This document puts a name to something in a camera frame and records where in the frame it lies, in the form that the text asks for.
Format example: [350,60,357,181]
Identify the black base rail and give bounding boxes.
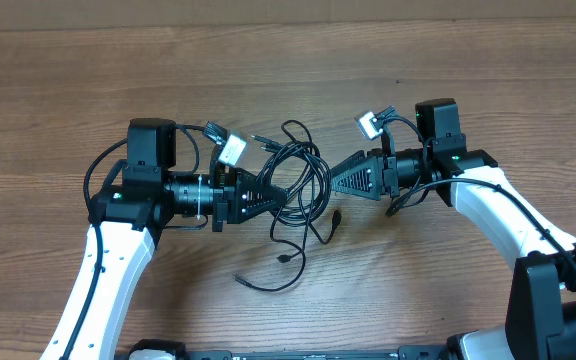
[127,337,469,360]

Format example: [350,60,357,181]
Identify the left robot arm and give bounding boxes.
[42,118,287,359]

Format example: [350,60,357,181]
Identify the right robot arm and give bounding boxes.
[331,98,576,359]

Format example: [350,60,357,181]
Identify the black USB cable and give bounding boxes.
[233,214,309,293]
[250,119,343,265]

